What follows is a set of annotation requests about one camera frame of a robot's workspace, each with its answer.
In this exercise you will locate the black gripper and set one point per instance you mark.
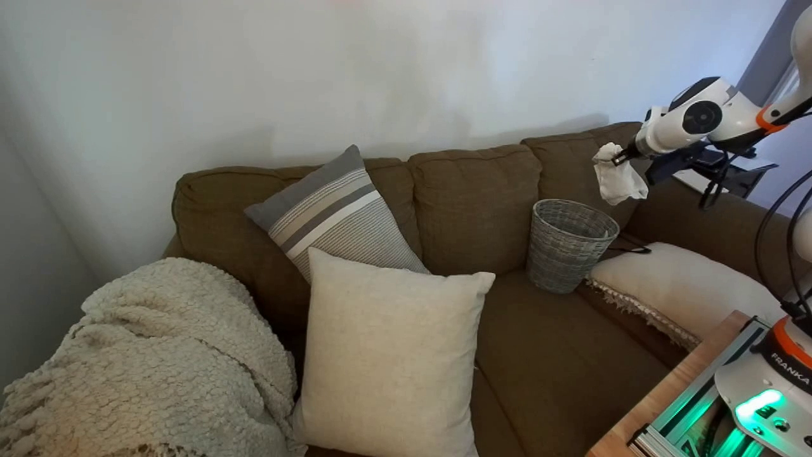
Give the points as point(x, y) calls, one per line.
point(686, 159)

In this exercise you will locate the white towel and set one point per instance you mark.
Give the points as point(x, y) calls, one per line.
point(616, 178)

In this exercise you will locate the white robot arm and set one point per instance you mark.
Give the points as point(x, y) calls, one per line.
point(731, 114)

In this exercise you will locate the grey woven basket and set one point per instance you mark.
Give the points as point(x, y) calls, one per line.
point(567, 244)

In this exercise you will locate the cream fringed cushion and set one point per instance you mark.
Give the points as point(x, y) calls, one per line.
point(675, 287)

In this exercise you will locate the brown fabric sofa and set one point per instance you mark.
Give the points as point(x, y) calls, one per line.
point(472, 211)

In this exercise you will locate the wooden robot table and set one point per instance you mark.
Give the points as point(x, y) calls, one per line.
point(651, 415)

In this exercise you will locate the grey striped throw pillow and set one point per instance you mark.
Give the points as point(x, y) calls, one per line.
point(332, 217)

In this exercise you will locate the plain cream square pillow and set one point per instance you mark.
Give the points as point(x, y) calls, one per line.
point(388, 356)

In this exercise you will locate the cream knit blanket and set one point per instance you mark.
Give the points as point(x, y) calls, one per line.
point(161, 365)

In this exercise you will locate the aluminium rail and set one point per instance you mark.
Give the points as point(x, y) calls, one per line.
point(694, 395)

